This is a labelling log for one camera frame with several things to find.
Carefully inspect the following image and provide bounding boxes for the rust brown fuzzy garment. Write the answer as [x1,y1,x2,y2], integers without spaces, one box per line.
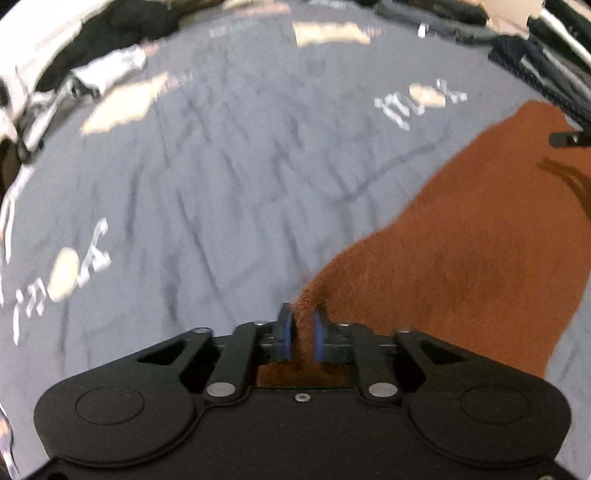
[257,101,590,387]

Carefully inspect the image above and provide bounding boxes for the stacked folded grey clothes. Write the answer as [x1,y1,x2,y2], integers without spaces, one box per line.
[373,0,591,52]

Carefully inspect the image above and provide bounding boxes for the black clothes pile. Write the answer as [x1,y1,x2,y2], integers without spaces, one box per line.
[35,0,181,92]

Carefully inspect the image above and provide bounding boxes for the navy dotted folded garment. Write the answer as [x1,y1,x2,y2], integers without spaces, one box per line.
[489,35,590,133]

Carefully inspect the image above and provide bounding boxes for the grey patterned quilt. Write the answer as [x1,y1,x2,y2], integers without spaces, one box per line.
[1,1,590,478]

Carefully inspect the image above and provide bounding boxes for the white grey garment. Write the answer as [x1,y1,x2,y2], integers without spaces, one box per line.
[1,45,146,163]

